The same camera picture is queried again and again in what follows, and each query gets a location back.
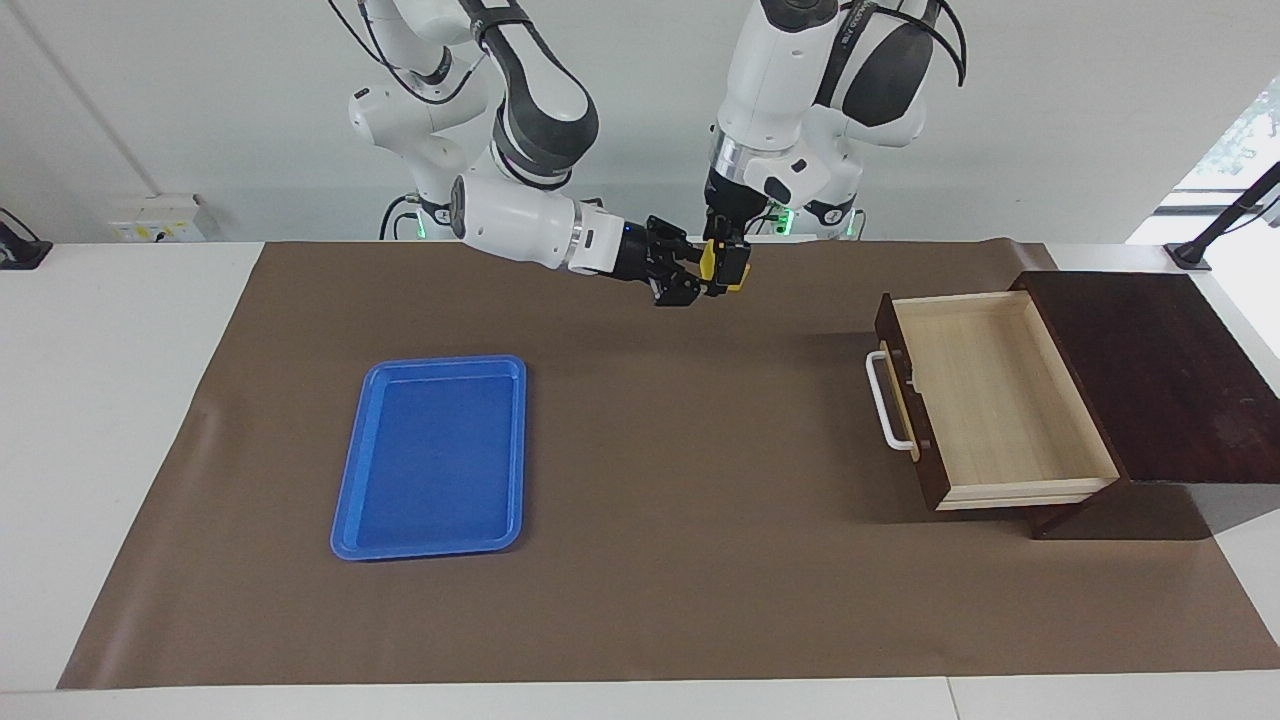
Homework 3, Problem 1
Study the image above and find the white wall socket box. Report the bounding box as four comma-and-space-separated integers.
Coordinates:
107, 194, 224, 245

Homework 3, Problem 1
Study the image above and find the black right base cable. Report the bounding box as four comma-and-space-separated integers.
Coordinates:
378, 193, 425, 242

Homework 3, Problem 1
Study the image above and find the yellow cube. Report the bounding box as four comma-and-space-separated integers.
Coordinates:
699, 240, 753, 294

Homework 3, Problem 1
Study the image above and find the brown table mat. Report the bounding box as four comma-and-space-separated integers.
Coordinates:
56, 240, 1280, 691

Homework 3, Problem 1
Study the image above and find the white drawer handle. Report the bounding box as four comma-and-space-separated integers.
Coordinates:
865, 348, 918, 453

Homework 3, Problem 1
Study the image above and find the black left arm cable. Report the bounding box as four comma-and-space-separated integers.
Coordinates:
870, 0, 969, 89

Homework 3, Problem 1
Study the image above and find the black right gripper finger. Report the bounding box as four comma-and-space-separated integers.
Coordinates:
646, 213, 709, 265
650, 260, 715, 309

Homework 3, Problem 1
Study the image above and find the black left base cable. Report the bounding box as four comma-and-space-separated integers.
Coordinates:
750, 200, 801, 238

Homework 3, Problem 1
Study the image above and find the light wood drawer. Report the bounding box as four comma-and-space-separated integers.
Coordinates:
864, 290, 1122, 513

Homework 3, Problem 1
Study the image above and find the black camera stand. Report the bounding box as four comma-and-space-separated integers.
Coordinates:
1177, 160, 1280, 274

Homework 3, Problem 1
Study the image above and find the dark brown wooden cabinet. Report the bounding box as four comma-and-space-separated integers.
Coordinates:
1008, 270, 1280, 542

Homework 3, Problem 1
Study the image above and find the black clamp base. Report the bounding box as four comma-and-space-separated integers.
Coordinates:
0, 206, 54, 272

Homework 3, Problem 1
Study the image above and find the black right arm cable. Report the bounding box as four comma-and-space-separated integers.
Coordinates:
328, 0, 471, 106

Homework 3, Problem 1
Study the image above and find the blue plastic tray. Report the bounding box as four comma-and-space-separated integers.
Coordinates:
329, 354, 529, 562

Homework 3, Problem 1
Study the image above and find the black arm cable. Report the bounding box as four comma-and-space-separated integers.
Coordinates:
328, 0, 471, 106
870, 0, 969, 89

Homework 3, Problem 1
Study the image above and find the black base cable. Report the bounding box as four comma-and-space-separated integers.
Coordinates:
750, 200, 801, 238
378, 193, 425, 242

